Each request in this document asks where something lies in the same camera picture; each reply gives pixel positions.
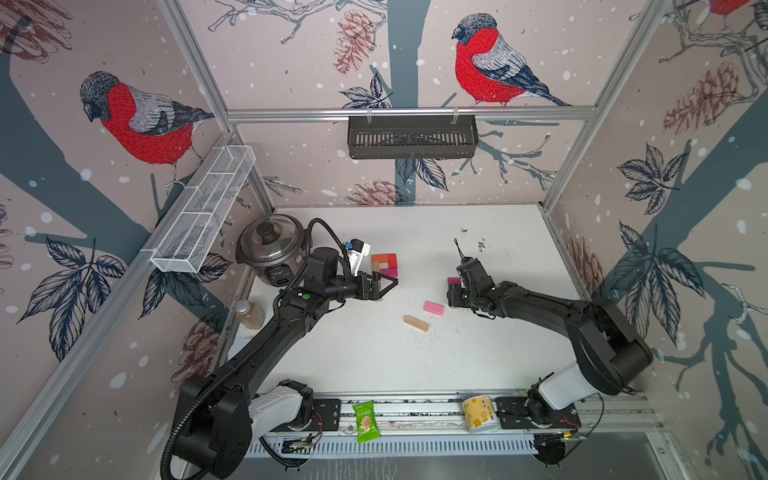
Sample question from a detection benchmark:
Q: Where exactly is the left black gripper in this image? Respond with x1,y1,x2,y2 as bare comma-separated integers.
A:
324,269,397,303

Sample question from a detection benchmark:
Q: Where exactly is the light pink block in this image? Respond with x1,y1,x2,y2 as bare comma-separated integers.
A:
423,301,445,316

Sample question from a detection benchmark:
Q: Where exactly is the slanted wood block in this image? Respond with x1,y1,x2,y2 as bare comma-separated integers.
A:
404,315,430,332

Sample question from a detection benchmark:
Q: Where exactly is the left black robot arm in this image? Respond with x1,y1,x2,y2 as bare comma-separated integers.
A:
159,239,388,479

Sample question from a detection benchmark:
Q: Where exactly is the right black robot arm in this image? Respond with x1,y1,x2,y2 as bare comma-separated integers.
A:
447,256,653,425

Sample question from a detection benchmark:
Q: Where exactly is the glass spice jar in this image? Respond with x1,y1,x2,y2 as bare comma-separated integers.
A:
234,299,265,330

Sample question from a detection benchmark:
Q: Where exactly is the yellow snack can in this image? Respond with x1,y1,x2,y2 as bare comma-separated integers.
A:
461,395,501,434

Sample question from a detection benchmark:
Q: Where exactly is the green snack packet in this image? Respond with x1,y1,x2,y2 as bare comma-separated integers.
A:
353,401,381,444

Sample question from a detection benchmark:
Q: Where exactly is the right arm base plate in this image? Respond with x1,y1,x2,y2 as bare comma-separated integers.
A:
494,396,582,431

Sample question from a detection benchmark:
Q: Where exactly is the black hanging wall basket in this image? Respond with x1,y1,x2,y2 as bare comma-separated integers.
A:
347,115,479,160

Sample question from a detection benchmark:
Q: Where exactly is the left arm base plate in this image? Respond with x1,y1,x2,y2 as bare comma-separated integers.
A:
286,398,341,433

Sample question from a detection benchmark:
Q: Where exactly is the white wire mesh basket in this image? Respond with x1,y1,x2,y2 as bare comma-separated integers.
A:
150,145,255,273

